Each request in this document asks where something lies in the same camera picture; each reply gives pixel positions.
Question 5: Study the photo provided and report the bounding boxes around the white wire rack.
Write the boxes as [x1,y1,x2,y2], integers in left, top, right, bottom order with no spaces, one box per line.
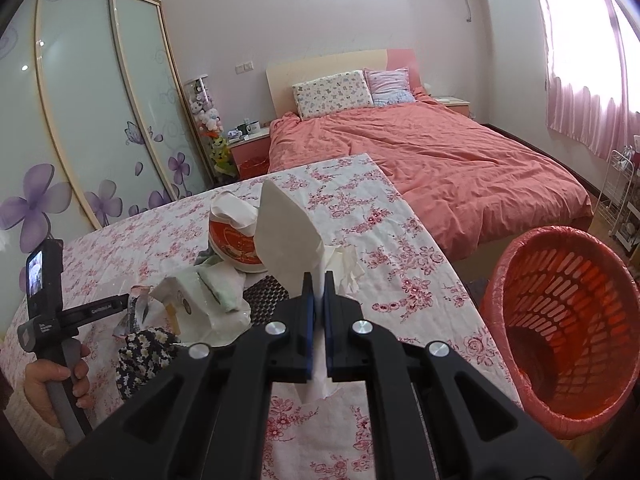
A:
[595,146,640,257]

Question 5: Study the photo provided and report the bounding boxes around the orange plastic wastebasket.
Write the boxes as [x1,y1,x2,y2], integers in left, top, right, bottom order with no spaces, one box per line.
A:
[482,226,640,441]

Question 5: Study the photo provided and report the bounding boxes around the person's left hand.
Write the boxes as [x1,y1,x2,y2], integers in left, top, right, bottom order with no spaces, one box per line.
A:
[22,342,92,428]

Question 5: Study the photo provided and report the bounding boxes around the white plastic bag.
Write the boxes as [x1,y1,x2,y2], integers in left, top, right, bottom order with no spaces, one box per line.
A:
[150,265,252,347]

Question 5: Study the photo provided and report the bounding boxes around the pink curtain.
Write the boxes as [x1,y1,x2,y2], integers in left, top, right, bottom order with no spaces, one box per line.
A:
[530,0,640,159]

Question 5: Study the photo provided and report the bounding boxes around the floral print pillow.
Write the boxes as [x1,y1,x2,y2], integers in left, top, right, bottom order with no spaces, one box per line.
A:
[291,71,375,121]

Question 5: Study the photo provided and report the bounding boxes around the pale green packet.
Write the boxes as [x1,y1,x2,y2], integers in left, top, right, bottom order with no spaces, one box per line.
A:
[197,265,242,314]

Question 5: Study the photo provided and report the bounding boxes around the salmon pink duvet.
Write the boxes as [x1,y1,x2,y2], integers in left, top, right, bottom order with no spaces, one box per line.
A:
[267,91,596,262]

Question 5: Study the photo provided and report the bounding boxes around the pink nightstand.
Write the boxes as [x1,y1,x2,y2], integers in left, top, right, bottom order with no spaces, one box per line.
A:
[227,127,273,182]

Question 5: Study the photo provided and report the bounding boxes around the beige pink bed frame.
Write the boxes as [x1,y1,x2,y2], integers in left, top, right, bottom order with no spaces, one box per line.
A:
[265,49,596,281]

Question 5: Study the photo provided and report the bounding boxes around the white tissue wad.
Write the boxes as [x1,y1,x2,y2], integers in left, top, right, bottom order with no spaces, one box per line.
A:
[210,191,261,228]

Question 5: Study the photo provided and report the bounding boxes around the orange instant noodle bowl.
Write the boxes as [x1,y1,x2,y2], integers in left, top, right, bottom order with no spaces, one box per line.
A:
[207,205,268,273]

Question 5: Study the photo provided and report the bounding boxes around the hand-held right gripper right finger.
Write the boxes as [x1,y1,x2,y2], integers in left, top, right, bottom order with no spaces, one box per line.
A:
[322,270,583,480]

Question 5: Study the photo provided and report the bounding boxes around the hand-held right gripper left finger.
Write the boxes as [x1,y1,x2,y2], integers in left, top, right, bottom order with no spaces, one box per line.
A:
[55,271,317,480]

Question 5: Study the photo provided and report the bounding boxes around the black mesh mat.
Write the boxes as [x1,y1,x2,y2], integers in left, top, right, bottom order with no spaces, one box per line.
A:
[242,274,306,333]

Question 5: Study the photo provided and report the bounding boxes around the pink striped pillow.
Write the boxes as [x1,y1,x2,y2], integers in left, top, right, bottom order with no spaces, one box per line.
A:
[362,66,419,107]

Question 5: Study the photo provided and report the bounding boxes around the flower print sliding wardrobe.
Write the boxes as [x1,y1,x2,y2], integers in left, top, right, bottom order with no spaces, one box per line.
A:
[0,0,212,243]

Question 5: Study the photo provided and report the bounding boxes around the beige nightstand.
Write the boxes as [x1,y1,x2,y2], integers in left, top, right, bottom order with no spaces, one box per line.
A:
[430,96,473,120]

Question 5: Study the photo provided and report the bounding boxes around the dark floral cloth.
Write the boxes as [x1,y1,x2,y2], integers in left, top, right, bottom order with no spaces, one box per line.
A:
[114,327,179,402]

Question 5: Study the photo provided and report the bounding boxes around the hanging plush toy holder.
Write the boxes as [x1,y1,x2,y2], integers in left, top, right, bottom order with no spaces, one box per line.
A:
[185,75,237,184]

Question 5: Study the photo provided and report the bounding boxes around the crinkled clear wrapper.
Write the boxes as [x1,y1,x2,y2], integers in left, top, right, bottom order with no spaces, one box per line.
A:
[112,284,166,339]

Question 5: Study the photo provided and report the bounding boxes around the white tissue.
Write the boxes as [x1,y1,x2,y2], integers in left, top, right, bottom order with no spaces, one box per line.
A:
[322,242,369,294]

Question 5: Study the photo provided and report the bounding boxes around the large white paper napkin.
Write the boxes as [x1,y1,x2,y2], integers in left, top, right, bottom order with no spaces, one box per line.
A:
[254,179,351,405]

